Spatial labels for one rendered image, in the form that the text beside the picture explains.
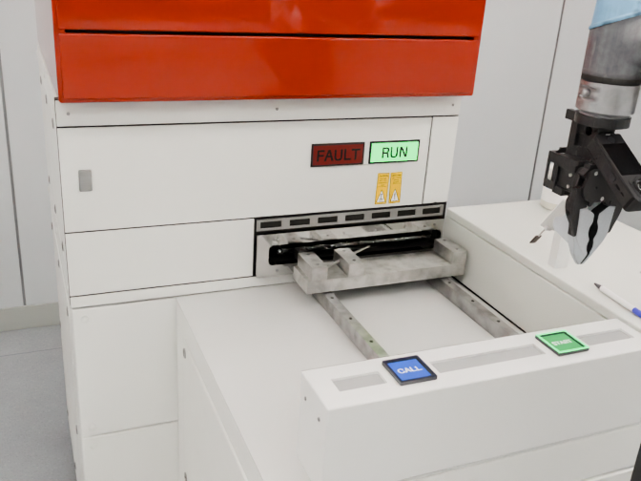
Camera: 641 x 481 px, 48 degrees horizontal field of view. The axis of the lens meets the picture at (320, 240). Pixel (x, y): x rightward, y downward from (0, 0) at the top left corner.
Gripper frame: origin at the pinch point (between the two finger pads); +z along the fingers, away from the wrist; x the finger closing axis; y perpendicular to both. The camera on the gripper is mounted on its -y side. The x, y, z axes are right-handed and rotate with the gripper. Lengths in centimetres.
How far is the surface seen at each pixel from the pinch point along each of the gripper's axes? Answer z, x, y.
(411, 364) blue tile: 14.1, 25.0, 2.0
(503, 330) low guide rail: 25.8, -8.0, 23.7
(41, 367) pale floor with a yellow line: 110, 72, 175
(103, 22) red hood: -25, 58, 54
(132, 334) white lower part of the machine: 36, 55, 59
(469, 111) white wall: 27, -121, 207
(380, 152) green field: 0, 3, 58
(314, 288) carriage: 24, 21, 47
